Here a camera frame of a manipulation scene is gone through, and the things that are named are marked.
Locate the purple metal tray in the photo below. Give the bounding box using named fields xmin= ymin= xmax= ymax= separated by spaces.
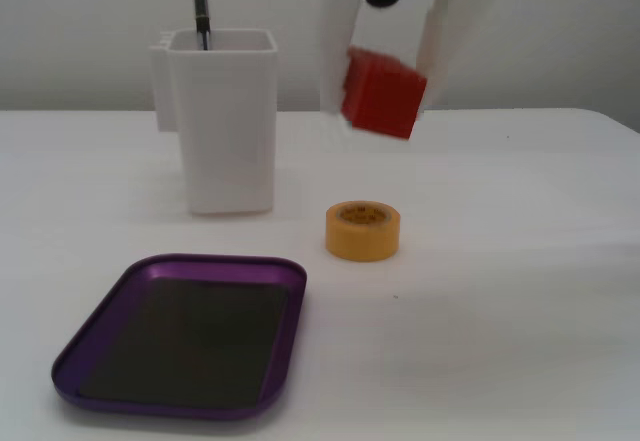
xmin=50 ymin=254 xmax=308 ymax=422

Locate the black pen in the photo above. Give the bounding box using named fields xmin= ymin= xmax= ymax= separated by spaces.
xmin=192 ymin=0 xmax=214 ymax=52

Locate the red cube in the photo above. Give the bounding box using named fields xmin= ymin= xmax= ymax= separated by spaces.
xmin=340 ymin=46 xmax=429 ymax=141

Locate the white plastic pen holder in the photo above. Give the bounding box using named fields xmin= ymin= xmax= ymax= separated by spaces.
xmin=148 ymin=29 xmax=279 ymax=216

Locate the yellow tape roll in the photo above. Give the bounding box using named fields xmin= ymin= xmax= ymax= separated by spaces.
xmin=325 ymin=201 xmax=402 ymax=263

